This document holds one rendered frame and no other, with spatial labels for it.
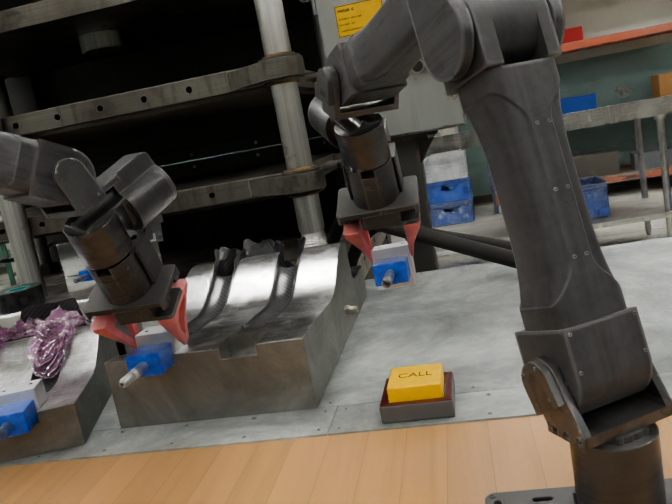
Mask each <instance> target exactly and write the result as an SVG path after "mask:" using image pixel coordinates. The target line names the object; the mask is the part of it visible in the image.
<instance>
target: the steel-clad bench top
mask: <svg viewBox="0 0 672 504"><path fill-rule="evenodd" d="M600 248H601V250H602V253H603V255H604V257H605V260H606V262H607V264H608V266H609V268H610V270H611V272H612V274H613V276H614V278H615V279H616V280H617V281H618V283H619V284H620V286H621V289H622V292H623V295H624V299H625V302H626V306H627V307H634V306H637V310H638V313H639V317H640V320H641V324H642V327H643V330H644V334H645V337H646V341H647V344H648V347H649V351H650V354H651V358H652V363H653V365H654V367H655V369H656V370H657V372H658V374H659V376H660V378H661V380H662V382H663V384H664V386H665V388H666V390H667V392H668V393H669V395H670V397H671V399H672V237H668V238H661V239H653V240H646V241H639V242H632V243H625V244H618V245H611V246H603V247H600ZM416 275H417V281H416V284H415V285H410V286H403V287H397V288H391V289H384V290H378V287H377V286H376V284H375V279H368V280H365V286H366V291H367V297H366V299H365V301H364V303H363V306H362V308H361V310H360V312H359V315H358V317H357V319H356V321H355V324H354V326H353V328H352V330H351V333H350V335H349V337H348V339H347V342H346V344H345V346H344V349H343V351H342V353H341V355H340V358H339V360H338V362H337V364H336V367H335V369H334V371H333V373H332V376H331V378H330V380H329V382H328V385H327V387H326V389H325V391H324V394H323V396H322V398H321V400H320V403H319V405H318V407H317V408H314V409H305V410H295V411H285V412H276V413H266V414H256V415H247V416H237V417H228V418H218V419H208V420H199V421H189V422H179V423H170V424H160V425H150V426H141V427H131V428H121V426H120V422H119V419H118V415H117V411H116V407H115V403H114V399H113V395H112V394H111V396H110V398H109V400H108V402H107V404H106V406H105V407H104V409H103V411H102V413H101V415H100V417H99V419H98V421H97V423H96V424H95V426H94V428H93V430H92V432H91V434H90V436H89V438H88V440H87V441H86V443H85V444H83V445H79V446H75V447H70V448H66V449H61V450H57V451H52V452H48V453H44V454H39V455H35V456H30V457H26V458H21V459H17V460H13V461H8V462H4V463H0V467H4V466H14V465H25V464H35V463H46V462H56V461H67V460H77V459H88V458H98V457H109V456H119V455H130V454H140V453H151V452H161V451H172V450H182V449H193V448H203V447H214V446H224V445H235V444H245V443H256V442H266V441H277V440H287V439H298V438H308V437H319V436H327V435H328V436H329V435H340V434H350V433H361V432H371V431H382V430H392V429H403V428H413V427H424V426H434V425H445V424H455V423H466V422H476V421H487V420H497V419H508V418H518V417H529V416H537V415H536V413H535V410H534V408H533V406H532V404H531V401H530V399H529V397H528V395H527V393H526V390H525V388H524V386H523V382H522V377H521V371H522V367H523V362H522V358H521V355H520V351H519V348H518V344H517V340H516V337H515V332H518V331H521V330H524V329H525V328H524V324H523V321H522V317H521V314H520V309H519V307H520V302H521V301H520V290H519V282H518V275H517V269H516V268H512V267H508V266H505V265H501V264H497V263H494V262H489V263H482V264H475V265H468V266H461V267H454V268H446V269H439V270H432V271H425V272H418V273H416ZM434 363H441V364H442V367H443V372H451V371H452V373H453V377H454V383H455V417H448V418H437V419H427V420H415V421H406V422H396V423H386V424H383V423H382V420H381V415H380V409H379V407H380V403H381V399H382V395H383V391H384V386H385V382H386V379H388V378H389V377H390V372H391V369H392V368H399V367H408V366H417V365H426V364H434Z"/></svg>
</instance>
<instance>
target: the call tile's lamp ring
mask: <svg viewBox="0 0 672 504"><path fill-rule="evenodd" d="M443 373H444V375H446V391H445V397H441V398H431V399H421V400H412V401H402V402H392V403H387V400H388V394H387V386H388V381H389V378H388V379H386V383H385V387H384V391H383V395H382V400H381V404H380V407H388V406H398V405H407V404H417V403H427V402H437V401H446V400H452V371H451V372H443Z"/></svg>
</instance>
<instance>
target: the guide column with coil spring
mask: <svg viewBox="0 0 672 504"><path fill-rule="evenodd" d="M0 210H1V214H2V218H3V221H4V225H5V228H6V232H7V236H8V239H9V243H10V247H11V250H12V254H13V257H14V261H15V265H16V268H17V272H18V276H19V279H20V283H21V285H23V284H28V283H36V282H40V283H42V287H43V291H44V294H45V297H46V296H48V293H47V289H46V285H45V282H44V278H43V274H42V271H41V267H40V263H39V260H38V256H37V252H36V248H35V245H34V241H33V237H32V234H31V230H30V226H29V222H28V219H27V215H26V211H25V208H24V204H21V203H16V202H12V201H7V200H3V196H2V195H0Z"/></svg>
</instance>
